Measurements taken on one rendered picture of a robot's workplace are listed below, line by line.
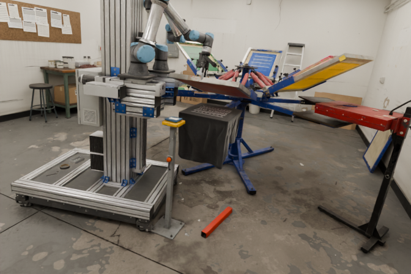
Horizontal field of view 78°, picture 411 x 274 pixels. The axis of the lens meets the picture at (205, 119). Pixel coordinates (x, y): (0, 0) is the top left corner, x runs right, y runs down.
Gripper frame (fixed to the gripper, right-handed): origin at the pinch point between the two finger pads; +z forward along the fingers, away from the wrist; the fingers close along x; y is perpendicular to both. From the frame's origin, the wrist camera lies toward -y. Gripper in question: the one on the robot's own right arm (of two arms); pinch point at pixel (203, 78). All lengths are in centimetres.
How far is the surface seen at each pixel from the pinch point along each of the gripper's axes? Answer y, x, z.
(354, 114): -115, -50, 4
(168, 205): 11, -5, 106
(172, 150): 11, 8, 59
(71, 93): 327, -176, 38
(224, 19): 148, -425, -217
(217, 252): -36, -7, 129
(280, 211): -75, -83, 108
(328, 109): -96, -61, 2
